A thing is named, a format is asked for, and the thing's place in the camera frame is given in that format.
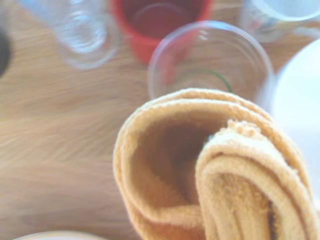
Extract clear plastic cup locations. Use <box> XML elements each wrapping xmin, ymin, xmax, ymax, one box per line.
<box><xmin>146</xmin><ymin>20</ymin><xmax>276</xmax><ymax>111</ymax></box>

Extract orange yellow towel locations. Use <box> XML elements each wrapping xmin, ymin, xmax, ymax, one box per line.
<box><xmin>112</xmin><ymin>87</ymin><xmax>320</xmax><ymax>240</ymax></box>

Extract large beige plate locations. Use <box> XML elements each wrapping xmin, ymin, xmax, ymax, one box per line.
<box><xmin>12</xmin><ymin>230</ymin><xmax>111</xmax><ymax>240</ymax></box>

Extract black shaker bottle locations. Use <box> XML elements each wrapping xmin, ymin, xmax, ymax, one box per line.
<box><xmin>0</xmin><ymin>29</ymin><xmax>12</xmax><ymax>76</ymax></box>

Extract red mug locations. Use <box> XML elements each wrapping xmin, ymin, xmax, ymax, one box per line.
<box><xmin>111</xmin><ymin>0</ymin><xmax>213</xmax><ymax>63</ymax></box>

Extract white ceramic bowl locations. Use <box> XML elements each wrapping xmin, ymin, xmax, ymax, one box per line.
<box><xmin>262</xmin><ymin>37</ymin><xmax>320</xmax><ymax>191</ymax></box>

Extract clear glass pitcher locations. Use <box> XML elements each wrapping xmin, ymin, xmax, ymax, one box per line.
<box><xmin>14</xmin><ymin>0</ymin><xmax>121</xmax><ymax>71</ymax></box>

